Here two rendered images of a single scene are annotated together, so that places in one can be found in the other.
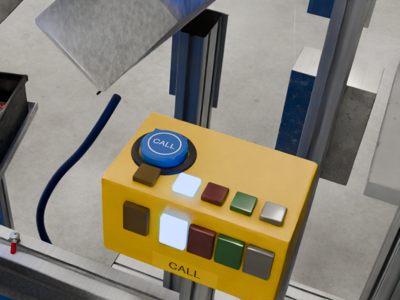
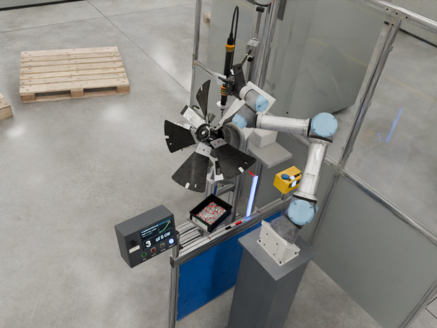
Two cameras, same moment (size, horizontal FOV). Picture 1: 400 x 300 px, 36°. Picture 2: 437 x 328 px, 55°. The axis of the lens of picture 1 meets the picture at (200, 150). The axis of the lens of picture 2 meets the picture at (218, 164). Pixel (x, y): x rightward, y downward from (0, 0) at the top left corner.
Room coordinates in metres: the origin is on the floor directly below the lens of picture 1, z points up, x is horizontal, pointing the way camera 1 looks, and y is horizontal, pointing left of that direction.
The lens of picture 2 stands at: (-0.24, 1.87, 2.73)
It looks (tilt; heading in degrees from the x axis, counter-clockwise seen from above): 40 degrees down; 301
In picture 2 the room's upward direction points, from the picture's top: 7 degrees clockwise
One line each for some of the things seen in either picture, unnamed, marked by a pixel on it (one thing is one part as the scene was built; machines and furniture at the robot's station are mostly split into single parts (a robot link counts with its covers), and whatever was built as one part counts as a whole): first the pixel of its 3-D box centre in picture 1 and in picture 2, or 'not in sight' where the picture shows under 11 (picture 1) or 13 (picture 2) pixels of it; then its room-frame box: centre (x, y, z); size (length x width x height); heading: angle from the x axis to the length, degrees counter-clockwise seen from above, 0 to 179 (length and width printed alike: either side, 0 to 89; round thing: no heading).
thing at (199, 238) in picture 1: (200, 241); not in sight; (0.32, -0.01, 1.04); 0.02 x 0.01 x 0.03; 72
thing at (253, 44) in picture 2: not in sight; (252, 47); (0.99, -0.44, 1.54); 0.10 x 0.07 x 0.09; 107
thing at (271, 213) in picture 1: (273, 213); not in sight; (0.32, -0.06, 1.08); 0.02 x 0.02 x 0.01; 72
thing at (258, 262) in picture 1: (258, 262); not in sight; (0.30, -0.05, 1.04); 0.02 x 0.01 x 0.03; 72
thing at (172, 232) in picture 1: (172, 231); not in sight; (0.32, 0.01, 1.04); 0.02 x 0.01 x 0.03; 72
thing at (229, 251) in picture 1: (229, 252); not in sight; (0.31, -0.03, 1.04); 0.02 x 0.01 x 0.03; 72
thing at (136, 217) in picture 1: (136, 218); not in sight; (0.33, 0.05, 1.04); 0.02 x 0.01 x 0.03; 72
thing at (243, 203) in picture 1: (243, 203); not in sight; (0.33, -0.04, 1.08); 0.02 x 0.02 x 0.01; 72
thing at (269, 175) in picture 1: (208, 211); (289, 180); (0.37, -0.01, 1.02); 0.16 x 0.10 x 0.11; 72
